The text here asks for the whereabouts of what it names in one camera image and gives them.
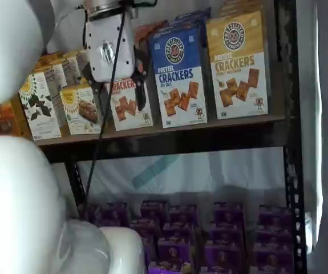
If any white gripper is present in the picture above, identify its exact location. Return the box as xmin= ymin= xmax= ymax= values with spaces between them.
xmin=82 ymin=13 xmax=150 ymax=116

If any orange cheddar pretzel crackers box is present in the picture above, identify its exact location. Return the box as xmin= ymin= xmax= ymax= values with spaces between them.
xmin=106 ymin=76 xmax=154 ymax=132
xmin=135 ymin=19 xmax=155 ymax=48

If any Sweet Thins mint chocolate box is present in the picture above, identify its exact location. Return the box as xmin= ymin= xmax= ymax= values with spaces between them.
xmin=42 ymin=63 xmax=68 ymax=90
xmin=74 ymin=50 xmax=90 ymax=79
xmin=62 ymin=55 xmax=81 ymax=86
xmin=18 ymin=71 xmax=62 ymax=141

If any almond flour bars box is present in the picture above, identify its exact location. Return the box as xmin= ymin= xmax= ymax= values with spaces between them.
xmin=59 ymin=84 xmax=102 ymax=135

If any wooden shelf board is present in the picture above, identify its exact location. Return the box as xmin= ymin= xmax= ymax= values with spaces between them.
xmin=85 ymin=199 xmax=293 ymax=274
xmin=18 ymin=114 xmax=286 ymax=147

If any blue sea salt crackers box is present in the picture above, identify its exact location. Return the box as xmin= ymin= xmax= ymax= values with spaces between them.
xmin=173 ymin=7 xmax=212 ymax=31
xmin=148 ymin=26 xmax=209 ymax=129

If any black metal shelf rack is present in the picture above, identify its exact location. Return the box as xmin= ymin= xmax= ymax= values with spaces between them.
xmin=37 ymin=0 xmax=309 ymax=274

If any orange snack box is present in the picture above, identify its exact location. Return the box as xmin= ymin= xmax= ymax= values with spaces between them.
xmin=0 ymin=102 xmax=21 ymax=135

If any yellow honey mustard crackers box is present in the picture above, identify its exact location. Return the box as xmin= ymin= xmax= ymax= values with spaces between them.
xmin=205 ymin=10 xmax=269 ymax=120
xmin=217 ymin=0 xmax=264 ymax=17

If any purple Annie's snack box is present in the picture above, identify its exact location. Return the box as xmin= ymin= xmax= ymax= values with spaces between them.
xmin=140 ymin=200 xmax=167 ymax=220
xmin=168 ymin=204 xmax=197 ymax=225
xmin=210 ymin=221 xmax=244 ymax=243
xmin=87 ymin=202 xmax=128 ymax=228
xmin=129 ymin=219 xmax=159 ymax=240
xmin=253 ymin=243 xmax=293 ymax=268
xmin=163 ymin=222 xmax=195 ymax=242
xmin=205 ymin=241 xmax=244 ymax=266
xmin=259 ymin=204 xmax=292 ymax=228
xmin=256 ymin=226 xmax=293 ymax=245
xmin=200 ymin=264 xmax=243 ymax=274
xmin=148 ymin=260 xmax=193 ymax=274
xmin=157 ymin=238 xmax=192 ymax=262
xmin=213 ymin=202 xmax=244 ymax=223

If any black cable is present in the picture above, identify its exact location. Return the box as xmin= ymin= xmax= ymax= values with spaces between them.
xmin=83 ymin=0 xmax=159 ymax=206

